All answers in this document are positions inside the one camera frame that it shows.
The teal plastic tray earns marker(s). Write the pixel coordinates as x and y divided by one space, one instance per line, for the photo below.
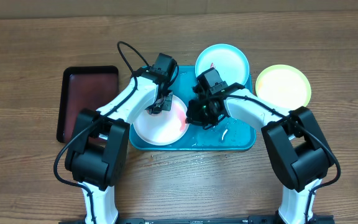
229 135

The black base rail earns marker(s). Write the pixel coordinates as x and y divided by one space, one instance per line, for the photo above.
197 220

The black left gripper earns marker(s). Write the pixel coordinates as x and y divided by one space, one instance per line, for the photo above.
168 104

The pink plate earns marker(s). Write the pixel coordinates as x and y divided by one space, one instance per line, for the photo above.
153 131

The dark red tray black rim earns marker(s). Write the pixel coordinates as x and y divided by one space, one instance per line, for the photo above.
84 87

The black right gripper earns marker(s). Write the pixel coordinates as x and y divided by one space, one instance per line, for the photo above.
200 119

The light blue plate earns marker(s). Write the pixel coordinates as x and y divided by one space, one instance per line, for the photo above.
230 62

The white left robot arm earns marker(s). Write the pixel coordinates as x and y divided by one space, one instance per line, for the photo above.
96 133

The yellow-green plate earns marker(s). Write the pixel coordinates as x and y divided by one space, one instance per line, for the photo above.
284 86

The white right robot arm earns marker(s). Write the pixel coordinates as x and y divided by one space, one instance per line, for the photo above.
299 153

